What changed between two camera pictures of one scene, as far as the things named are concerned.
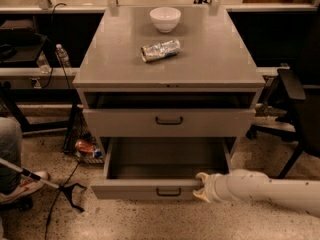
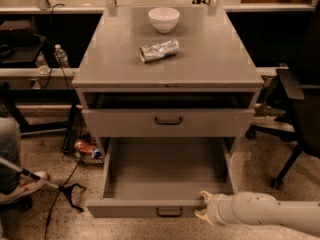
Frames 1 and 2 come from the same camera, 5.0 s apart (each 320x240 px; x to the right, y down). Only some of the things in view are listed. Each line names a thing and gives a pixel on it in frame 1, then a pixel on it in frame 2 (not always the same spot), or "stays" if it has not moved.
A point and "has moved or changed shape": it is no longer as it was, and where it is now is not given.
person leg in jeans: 11,144 stays
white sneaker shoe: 26,185 stays
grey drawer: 158,168 has moved or changed shape
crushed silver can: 160,50 stays
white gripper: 210,187 to 216,207
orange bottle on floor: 88,148 stays
